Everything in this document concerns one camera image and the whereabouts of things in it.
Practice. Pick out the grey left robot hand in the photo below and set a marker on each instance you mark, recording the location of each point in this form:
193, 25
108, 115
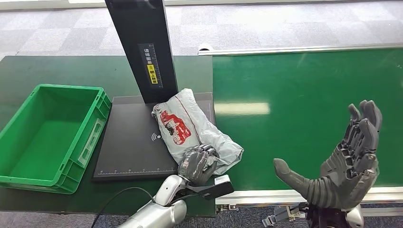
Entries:
195, 165

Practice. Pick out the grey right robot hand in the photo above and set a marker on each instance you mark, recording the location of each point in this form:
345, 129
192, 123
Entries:
346, 170

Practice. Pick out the grey plastic mailer package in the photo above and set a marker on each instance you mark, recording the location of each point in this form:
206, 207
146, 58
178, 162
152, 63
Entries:
185, 119

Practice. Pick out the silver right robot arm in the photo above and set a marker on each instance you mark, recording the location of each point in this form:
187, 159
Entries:
337, 217

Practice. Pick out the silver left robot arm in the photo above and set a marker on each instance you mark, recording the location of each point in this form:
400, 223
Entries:
157, 210

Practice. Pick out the black inbound scanner machine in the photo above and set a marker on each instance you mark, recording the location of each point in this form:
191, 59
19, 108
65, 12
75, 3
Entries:
132, 144

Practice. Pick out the green conveyor belt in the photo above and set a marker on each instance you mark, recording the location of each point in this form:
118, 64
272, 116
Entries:
283, 85

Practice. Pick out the white conveyor roller end cap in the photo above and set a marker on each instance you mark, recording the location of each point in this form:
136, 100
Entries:
204, 47

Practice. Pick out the green plastic crate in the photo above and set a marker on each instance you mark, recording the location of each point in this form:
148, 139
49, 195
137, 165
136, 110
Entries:
47, 141

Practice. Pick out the small metal conveyor bracket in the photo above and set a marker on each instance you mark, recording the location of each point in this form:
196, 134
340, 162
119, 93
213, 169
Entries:
228, 207

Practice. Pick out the wide aluminium conveyor rail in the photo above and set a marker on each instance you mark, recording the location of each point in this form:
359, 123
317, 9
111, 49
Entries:
252, 197

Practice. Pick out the large grey metal conveyor bracket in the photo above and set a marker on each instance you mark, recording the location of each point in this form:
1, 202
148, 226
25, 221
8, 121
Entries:
283, 215

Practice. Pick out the long thin aluminium conveyor rail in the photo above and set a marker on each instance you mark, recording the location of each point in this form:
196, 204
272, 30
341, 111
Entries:
283, 50

